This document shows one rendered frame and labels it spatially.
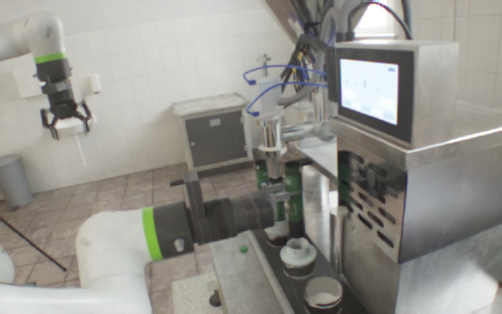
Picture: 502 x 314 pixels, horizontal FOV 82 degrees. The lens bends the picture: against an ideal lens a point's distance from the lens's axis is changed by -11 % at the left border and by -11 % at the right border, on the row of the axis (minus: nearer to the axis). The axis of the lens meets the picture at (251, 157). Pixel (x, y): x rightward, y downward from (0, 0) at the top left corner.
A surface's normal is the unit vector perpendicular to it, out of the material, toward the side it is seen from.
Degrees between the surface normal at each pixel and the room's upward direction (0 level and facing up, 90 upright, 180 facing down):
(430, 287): 90
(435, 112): 90
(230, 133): 90
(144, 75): 90
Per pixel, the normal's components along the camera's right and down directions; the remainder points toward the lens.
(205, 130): 0.26, 0.32
